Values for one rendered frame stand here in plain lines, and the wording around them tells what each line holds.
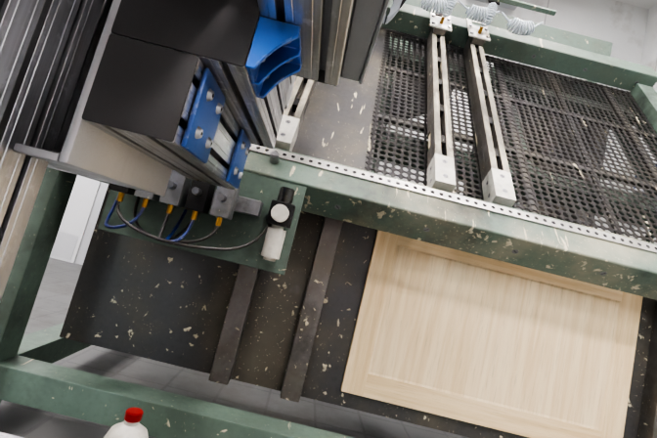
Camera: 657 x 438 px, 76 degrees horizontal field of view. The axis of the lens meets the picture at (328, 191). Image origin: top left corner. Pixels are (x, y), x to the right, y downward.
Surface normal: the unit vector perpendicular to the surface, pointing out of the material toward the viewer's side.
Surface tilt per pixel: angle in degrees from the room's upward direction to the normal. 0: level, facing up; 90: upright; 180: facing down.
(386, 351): 90
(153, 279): 90
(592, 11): 90
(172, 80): 90
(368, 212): 142
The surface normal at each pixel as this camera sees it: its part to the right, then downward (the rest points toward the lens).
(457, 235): -0.16, 0.69
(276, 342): 0.04, -0.13
